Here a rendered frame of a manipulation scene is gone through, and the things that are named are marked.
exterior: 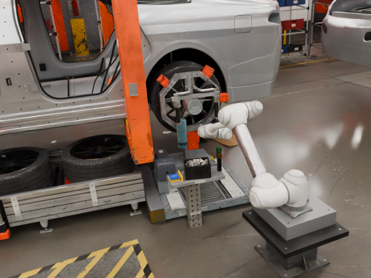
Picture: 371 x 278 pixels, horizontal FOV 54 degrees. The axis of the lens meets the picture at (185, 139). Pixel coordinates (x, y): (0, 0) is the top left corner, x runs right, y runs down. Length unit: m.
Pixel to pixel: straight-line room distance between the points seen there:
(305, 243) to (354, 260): 0.53
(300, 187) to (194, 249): 0.94
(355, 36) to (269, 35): 1.66
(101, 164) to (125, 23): 1.18
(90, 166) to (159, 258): 0.97
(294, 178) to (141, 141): 1.20
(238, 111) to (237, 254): 1.04
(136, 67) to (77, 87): 1.46
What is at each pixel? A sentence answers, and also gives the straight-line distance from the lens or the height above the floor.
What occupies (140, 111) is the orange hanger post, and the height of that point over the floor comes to 0.96.
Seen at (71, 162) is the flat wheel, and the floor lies 0.50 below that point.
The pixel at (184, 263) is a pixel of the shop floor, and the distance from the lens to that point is 2.73.
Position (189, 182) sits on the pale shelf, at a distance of 2.77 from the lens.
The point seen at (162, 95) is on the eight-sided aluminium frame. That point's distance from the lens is 3.17.
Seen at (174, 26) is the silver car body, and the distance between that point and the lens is 3.25.
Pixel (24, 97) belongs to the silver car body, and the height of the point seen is 1.04.
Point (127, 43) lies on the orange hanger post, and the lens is 2.67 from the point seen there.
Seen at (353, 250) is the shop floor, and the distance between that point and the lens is 2.97.
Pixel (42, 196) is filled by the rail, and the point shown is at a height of 0.34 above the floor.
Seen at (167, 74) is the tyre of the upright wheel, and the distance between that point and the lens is 3.23.
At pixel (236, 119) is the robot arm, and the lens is 2.48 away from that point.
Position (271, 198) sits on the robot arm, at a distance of 2.31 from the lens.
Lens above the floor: 1.82
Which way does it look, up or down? 23 degrees down
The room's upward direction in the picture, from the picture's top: 4 degrees counter-clockwise
